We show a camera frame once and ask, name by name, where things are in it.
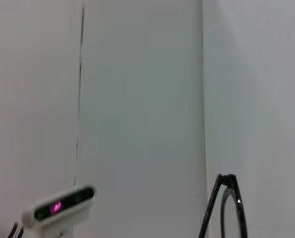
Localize black glasses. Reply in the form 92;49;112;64
198;173;248;238

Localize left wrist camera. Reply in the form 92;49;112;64
22;185;96;238

